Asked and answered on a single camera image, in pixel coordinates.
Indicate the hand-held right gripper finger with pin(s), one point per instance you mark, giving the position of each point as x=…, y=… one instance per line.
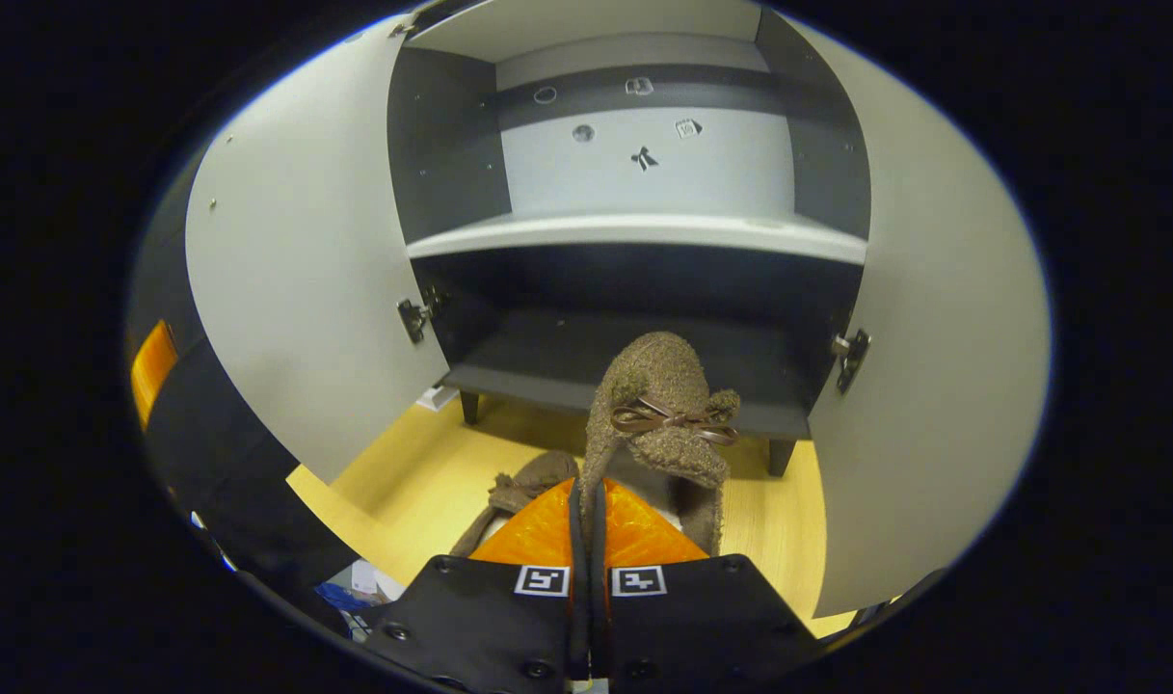
x=599, y=627
x=579, y=627

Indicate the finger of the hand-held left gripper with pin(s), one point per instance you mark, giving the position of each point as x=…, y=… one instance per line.
x=152, y=371

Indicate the brown fuzzy shoe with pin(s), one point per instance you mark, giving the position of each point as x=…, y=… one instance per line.
x=528, y=477
x=658, y=376

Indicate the grey shoe cabinet door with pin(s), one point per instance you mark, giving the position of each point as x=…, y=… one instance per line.
x=306, y=270
x=933, y=337

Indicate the grey shoe cabinet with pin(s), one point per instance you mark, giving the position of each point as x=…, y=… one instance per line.
x=644, y=318

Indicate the grey cabinet shelf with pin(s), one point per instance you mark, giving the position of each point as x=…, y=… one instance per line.
x=634, y=233
x=586, y=24

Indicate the blue white package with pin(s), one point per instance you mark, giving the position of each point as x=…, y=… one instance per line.
x=355, y=593

